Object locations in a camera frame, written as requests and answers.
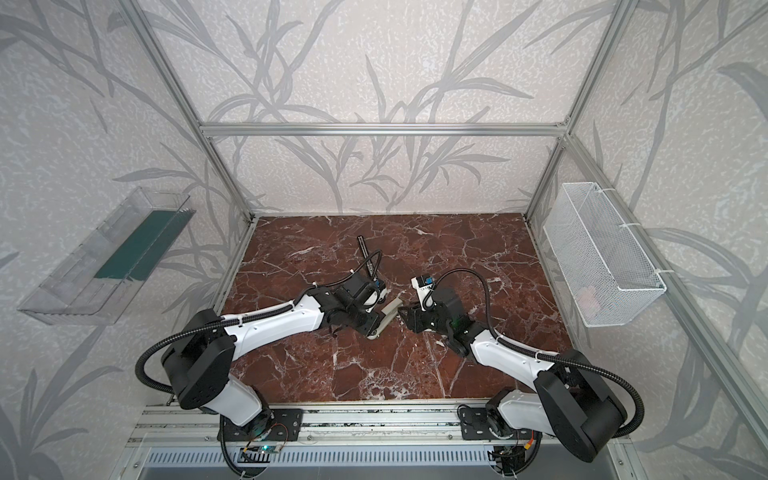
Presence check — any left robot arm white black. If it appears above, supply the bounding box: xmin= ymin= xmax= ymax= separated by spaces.
xmin=161 ymin=274 xmax=388 ymax=430

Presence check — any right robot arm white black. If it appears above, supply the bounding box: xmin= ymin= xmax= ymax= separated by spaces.
xmin=398 ymin=288 xmax=632 ymax=462

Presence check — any aluminium frame post right rear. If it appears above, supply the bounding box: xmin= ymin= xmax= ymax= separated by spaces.
xmin=524 ymin=0 xmax=639 ymax=224

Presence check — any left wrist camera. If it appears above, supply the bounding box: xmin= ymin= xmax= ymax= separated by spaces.
xmin=364 ymin=279 xmax=388 ymax=308

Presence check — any aluminium rear cross bar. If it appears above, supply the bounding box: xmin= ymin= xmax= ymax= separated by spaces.
xmin=200 ymin=122 xmax=566 ymax=137

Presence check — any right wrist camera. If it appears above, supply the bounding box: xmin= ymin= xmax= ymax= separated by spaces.
xmin=411 ymin=275 xmax=434 ymax=311

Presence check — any aluminium frame post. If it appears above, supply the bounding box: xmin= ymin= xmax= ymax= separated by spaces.
xmin=524 ymin=0 xmax=639 ymax=224
xmin=117 ymin=0 xmax=255 ymax=222

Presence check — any white wire mesh basket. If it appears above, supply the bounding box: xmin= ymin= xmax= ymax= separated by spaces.
xmin=543 ymin=182 xmax=667 ymax=328

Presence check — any aluminium frame post left rear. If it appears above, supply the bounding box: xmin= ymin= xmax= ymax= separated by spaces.
xmin=117 ymin=0 xmax=255 ymax=222

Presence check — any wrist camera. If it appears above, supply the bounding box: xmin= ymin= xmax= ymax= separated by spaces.
xmin=411 ymin=275 xmax=434 ymax=311
xmin=364 ymin=279 xmax=388 ymax=308

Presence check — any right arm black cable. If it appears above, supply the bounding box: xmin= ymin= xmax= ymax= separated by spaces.
xmin=428 ymin=267 xmax=646 ymax=475

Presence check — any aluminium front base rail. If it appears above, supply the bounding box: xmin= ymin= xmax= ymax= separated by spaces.
xmin=126 ymin=399 xmax=485 ymax=447

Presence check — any clear plastic wall bin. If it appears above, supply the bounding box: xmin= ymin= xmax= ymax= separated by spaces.
xmin=18 ymin=187 xmax=196 ymax=326

